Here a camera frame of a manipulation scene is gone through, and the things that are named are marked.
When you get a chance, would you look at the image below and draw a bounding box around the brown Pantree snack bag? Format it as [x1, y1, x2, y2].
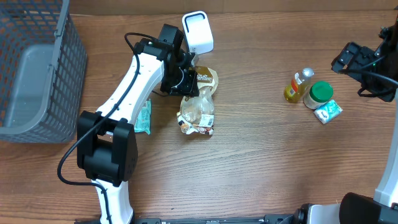
[177, 66, 219, 136]

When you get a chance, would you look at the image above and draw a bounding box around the teal wet wipes pack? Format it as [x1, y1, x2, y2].
[134, 100, 152, 135]

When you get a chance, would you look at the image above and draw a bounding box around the green lid white jar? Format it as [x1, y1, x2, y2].
[303, 81, 333, 110]

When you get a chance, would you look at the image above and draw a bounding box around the small teal tissue pack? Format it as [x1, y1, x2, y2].
[313, 100, 343, 124]

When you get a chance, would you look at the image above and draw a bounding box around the yellow oil bottle silver cap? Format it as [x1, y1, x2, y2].
[284, 67, 315, 103]

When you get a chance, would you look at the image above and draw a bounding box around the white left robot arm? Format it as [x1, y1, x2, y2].
[76, 24, 199, 223]

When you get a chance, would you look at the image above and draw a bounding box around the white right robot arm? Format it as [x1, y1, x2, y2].
[281, 23, 397, 224]

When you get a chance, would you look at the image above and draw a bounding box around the white barcode scanner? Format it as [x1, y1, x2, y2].
[182, 11, 214, 54]

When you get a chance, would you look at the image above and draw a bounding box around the dark grey plastic basket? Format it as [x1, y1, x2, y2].
[1, 0, 87, 143]

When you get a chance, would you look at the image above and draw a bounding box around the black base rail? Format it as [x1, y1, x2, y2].
[74, 213, 299, 224]

